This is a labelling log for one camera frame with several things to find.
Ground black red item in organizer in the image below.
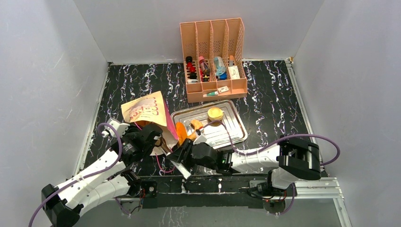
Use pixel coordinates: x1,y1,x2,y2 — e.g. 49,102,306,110
185,56,198,80

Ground purple cable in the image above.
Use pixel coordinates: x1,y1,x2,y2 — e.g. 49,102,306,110
197,119,341,217
28,122,176,227

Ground pink bottle in organizer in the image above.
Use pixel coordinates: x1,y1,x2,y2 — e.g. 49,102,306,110
199,56,210,82

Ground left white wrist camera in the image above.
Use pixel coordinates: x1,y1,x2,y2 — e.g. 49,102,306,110
101,118,130,138

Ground silver metal tray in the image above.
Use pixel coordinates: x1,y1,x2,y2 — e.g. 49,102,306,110
171,100,248,149

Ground white box in organizer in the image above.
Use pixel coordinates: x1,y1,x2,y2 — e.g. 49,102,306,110
228,65,241,79

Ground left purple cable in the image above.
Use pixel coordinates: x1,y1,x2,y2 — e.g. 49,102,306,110
28,122,176,227

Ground orange desk file organizer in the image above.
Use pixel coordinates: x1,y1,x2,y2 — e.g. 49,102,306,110
180,17,248,103

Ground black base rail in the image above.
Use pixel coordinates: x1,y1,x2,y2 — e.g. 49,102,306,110
143,175,267,209

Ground green tube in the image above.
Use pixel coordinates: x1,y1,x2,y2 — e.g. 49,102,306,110
203,91,218,97

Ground small white packet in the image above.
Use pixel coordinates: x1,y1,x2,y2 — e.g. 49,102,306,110
218,86,229,94

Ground blue tape dispenser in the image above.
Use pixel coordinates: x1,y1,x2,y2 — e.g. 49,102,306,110
213,56,227,80

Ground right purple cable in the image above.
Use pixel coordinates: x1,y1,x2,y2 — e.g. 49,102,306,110
197,119,341,217

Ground orange fake bread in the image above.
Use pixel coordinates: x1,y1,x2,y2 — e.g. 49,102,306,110
207,107,224,121
175,122,188,145

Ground metal tongs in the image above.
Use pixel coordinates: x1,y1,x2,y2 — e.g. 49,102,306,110
172,161,191,179

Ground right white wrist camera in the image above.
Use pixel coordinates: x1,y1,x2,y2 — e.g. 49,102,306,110
193,130,207,145

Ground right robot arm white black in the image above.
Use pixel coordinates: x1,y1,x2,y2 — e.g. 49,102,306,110
166,138,321,199

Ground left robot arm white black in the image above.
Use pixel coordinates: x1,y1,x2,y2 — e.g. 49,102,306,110
40,119,163,227

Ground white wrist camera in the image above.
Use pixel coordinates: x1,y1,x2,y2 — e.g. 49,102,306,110
193,130,207,145
101,118,130,138

